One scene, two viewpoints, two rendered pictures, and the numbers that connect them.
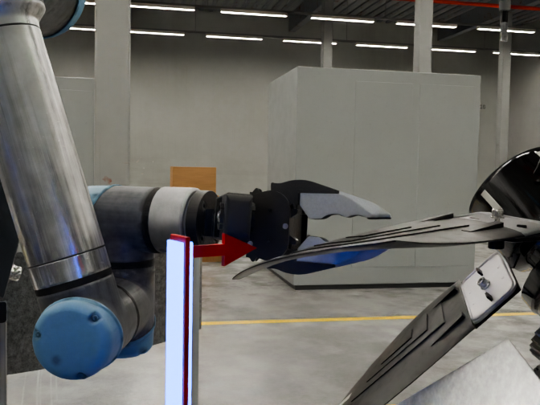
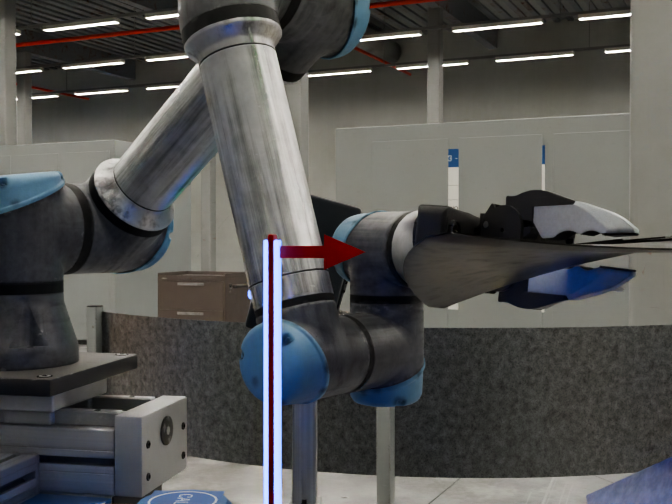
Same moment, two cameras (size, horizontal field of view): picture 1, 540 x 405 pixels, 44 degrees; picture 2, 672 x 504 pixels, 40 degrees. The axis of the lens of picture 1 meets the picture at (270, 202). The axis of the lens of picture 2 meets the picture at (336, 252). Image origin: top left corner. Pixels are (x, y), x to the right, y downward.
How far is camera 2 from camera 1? 0.34 m
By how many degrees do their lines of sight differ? 36
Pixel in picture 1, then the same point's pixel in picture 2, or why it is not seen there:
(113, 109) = (656, 151)
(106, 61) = (646, 86)
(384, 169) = not seen: outside the picture
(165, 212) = (406, 237)
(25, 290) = (476, 375)
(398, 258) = not seen: outside the picture
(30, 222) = (244, 241)
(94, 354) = (285, 378)
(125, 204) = (375, 230)
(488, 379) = not seen: outside the picture
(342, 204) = (576, 218)
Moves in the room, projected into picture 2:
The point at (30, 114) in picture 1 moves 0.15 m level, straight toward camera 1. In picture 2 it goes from (245, 133) to (170, 111)
